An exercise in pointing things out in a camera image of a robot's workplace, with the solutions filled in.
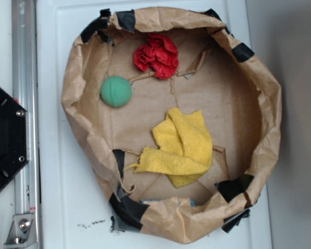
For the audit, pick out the yellow cloth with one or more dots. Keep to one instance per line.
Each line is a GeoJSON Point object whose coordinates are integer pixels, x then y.
{"type": "Point", "coordinates": [185, 149]}

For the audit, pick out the brown paper bag bin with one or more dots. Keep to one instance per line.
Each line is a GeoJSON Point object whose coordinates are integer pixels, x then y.
{"type": "Point", "coordinates": [238, 96]}

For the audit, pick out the metal corner bracket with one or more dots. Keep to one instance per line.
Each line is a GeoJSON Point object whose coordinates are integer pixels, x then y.
{"type": "Point", "coordinates": [22, 233]}

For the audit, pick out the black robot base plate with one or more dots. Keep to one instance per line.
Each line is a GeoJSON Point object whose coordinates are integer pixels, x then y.
{"type": "Point", "coordinates": [13, 138]}

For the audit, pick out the aluminium extrusion rail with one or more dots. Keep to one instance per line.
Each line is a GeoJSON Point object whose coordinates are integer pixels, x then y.
{"type": "Point", "coordinates": [24, 72]}

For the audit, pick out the green ball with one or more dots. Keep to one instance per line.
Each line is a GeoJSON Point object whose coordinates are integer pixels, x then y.
{"type": "Point", "coordinates": [116, 91]}

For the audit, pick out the red crumpled cloth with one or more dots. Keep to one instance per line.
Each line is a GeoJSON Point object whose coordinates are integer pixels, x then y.
{"type": "Point", "coordinates": [159, 53]}

